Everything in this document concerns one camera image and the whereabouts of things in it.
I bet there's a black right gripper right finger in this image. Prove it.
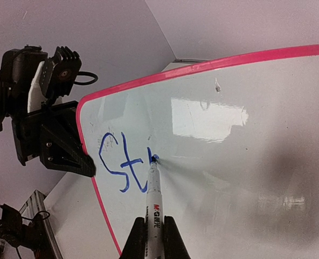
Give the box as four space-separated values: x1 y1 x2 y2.
163 216 191 259

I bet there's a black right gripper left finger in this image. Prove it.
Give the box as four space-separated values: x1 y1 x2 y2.
119 217 146 259

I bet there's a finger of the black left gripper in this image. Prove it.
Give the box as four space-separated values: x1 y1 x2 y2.
39 115 95 177

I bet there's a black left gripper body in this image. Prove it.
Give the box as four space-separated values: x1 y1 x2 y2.
12 101 78 166

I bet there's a white marker pen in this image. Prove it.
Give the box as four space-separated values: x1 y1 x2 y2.
145 156 164 258

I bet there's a pink framed whiteboard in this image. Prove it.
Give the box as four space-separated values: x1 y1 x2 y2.
77 44 319 258

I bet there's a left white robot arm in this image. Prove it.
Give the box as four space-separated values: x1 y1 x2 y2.
0 45 96 258

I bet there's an aluminium front rail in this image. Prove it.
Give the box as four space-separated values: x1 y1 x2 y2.
0 190 63 258

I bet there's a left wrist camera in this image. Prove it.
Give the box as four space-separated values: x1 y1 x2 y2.
27 46 82 113

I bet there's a left base black cable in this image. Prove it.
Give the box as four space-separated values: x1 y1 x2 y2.
13 210 52 259

